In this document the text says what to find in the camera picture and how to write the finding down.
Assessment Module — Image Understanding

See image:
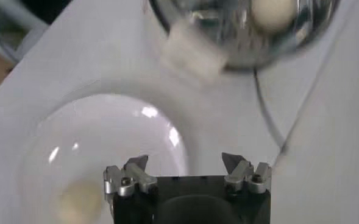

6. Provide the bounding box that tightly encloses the white round plate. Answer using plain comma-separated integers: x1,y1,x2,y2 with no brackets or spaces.
16,93,190,224

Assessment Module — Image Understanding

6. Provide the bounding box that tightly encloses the white steamed baozi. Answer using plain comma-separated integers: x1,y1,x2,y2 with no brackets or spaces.
251,0,298,33
49,179,104,224

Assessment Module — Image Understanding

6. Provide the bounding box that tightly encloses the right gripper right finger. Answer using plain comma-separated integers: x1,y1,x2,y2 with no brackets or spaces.
221,152,272,195

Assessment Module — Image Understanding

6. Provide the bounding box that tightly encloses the black cooker power cord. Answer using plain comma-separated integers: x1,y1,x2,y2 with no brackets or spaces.
252,67,290,153

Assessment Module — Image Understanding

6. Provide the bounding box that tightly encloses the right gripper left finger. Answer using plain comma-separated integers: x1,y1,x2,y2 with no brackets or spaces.
103,154,158,197

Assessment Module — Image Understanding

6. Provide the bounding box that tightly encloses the stainless steel steamer basket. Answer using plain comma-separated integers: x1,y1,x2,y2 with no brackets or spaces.
147,0,341,72

